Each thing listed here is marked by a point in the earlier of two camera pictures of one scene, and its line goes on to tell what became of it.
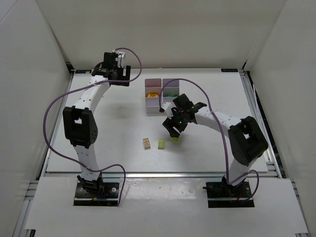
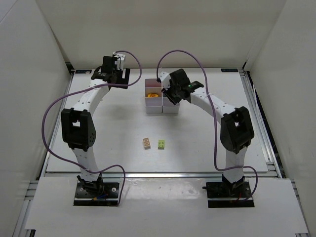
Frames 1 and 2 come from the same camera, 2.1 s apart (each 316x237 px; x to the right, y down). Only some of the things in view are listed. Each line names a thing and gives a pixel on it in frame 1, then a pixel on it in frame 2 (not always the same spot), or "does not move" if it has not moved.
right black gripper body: x=171 y=123 to x=173 y=96
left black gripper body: x=122 y=74 does not move
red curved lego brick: x=153 y=84 does not move
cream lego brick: x=146 y=143 does not move
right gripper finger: x=175 y=132 to x=175 y=100
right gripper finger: x=169 y=124 to x=167 y=95
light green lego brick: x=161 y=144 does not move
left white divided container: x=153 y=89 does not move
